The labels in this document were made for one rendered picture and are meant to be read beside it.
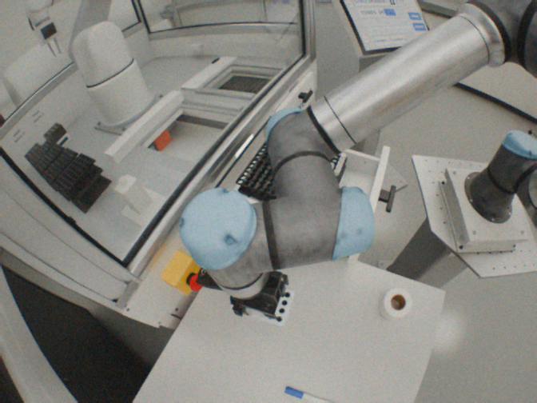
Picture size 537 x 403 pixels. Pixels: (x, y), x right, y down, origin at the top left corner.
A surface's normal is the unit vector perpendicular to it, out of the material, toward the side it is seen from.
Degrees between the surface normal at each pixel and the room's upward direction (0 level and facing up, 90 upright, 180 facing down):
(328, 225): 30
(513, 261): 0
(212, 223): 0
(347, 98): 41
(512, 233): 0
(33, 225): 90
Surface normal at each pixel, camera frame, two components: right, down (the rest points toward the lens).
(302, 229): -0.05, -0.18
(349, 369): -0.11, -0.58
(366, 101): -0.37, 0.29
